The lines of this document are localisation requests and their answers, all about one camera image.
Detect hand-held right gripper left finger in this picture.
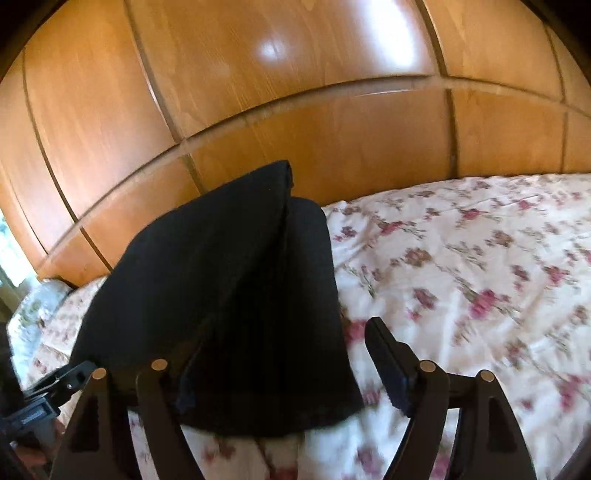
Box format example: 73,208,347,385
48,342,206,480

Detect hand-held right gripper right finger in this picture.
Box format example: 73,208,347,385
364,316,537,480

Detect wooden panel headboard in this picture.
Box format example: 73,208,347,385
0,0,591,283

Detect black pants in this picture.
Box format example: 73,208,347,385
69,160,366,439

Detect light blue floral pillow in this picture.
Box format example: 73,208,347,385
7,278,75,366

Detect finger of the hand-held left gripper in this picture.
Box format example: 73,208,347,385
24,360,98,403

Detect floral bedspread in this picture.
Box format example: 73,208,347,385
18,173,591,480

